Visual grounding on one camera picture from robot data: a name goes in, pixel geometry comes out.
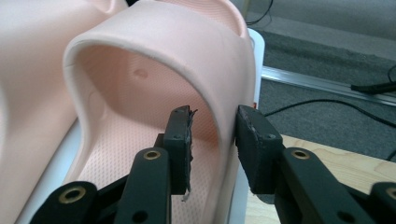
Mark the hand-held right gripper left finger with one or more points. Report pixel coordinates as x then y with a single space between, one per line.
155 177

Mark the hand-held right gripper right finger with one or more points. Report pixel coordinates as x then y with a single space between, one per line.
289 177

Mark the pink slipper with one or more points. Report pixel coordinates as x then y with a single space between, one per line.
31 93
174 46

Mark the metal floor rail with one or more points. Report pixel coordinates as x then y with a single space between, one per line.
327 84

